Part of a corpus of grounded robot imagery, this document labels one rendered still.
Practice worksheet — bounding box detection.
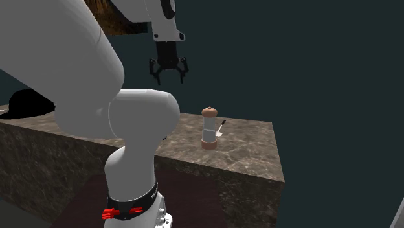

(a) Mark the brown and clear pepper mill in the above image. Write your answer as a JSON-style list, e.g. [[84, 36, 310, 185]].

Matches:
[[201, 106, 219, 151]]

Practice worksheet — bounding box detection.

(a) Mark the small white spatula black handle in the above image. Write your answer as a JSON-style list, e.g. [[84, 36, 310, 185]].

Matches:
[[215, 119, 227, 138]]

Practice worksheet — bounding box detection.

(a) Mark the brown textured block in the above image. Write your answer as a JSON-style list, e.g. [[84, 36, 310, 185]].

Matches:
[[83, 0, 149, 36]]

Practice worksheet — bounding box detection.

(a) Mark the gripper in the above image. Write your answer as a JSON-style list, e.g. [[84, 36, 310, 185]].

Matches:
[[148, 40, 190, 86]]

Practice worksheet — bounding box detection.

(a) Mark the black rounded object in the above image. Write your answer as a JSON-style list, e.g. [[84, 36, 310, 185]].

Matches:
[[0, 88, 56, 120]]

